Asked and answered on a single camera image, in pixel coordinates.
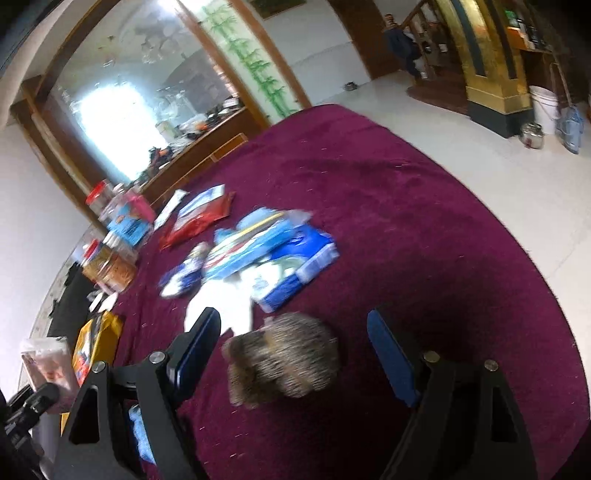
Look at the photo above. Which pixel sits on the blue white foil packet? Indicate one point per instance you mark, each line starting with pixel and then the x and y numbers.
pixel 182 272

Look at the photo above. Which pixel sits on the etched glass panel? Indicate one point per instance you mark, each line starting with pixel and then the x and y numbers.
pixel 138 83

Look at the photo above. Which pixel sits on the blue label clear jar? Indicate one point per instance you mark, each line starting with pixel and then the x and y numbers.
pixel 129 221

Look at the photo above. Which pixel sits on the orange label clear jar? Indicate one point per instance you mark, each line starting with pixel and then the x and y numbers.
pixel 111 270

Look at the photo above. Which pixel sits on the red foil packet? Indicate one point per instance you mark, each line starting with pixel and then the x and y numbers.
pixel 198 226

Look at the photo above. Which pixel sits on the white plastic bag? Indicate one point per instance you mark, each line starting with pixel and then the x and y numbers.
pixel 101 300

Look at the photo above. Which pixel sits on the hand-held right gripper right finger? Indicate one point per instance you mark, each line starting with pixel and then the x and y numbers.
pixel 392 360

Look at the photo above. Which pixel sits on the white bucket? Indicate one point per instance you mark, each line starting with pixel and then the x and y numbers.
pixel 545 108

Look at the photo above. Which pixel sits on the clear plastic packet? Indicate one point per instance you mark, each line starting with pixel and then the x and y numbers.
pixel 48 364

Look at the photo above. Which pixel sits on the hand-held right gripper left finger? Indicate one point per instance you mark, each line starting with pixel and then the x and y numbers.
pixel 196 350

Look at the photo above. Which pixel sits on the white paper sheets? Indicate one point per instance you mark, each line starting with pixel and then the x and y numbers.
pixel 168 210

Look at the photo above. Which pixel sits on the wooden stair railing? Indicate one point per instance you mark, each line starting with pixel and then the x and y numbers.
pixel 431 37

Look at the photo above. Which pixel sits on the gold cardboard box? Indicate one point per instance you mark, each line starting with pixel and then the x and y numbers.
pixel 99 341

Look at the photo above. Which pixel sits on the steel pot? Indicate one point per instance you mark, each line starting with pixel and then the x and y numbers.
pixel 532 136

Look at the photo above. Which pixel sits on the white towel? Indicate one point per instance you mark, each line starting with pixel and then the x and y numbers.
pixel 217 304

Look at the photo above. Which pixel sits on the light blue striped packet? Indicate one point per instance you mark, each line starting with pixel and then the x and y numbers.
pixel 249 244

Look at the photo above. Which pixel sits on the purple velvet tablecloth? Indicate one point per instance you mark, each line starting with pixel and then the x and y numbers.
pixel 415 277

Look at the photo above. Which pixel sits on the blue tissue pack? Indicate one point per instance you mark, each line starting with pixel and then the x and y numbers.
pixel 295 263

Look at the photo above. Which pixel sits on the steel wool scrubber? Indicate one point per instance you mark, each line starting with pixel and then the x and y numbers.
pixel 286 355

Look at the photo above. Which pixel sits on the bamboo painted pillar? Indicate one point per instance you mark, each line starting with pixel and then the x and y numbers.
pixel 258 60

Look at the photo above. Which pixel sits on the wooden counter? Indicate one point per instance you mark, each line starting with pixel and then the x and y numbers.
pixel 184 152

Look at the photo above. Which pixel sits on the gold pillar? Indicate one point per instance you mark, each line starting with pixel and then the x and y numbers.
pixel 489 69

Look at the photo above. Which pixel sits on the clear jar red lid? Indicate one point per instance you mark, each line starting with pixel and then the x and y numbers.
pixel 99 196

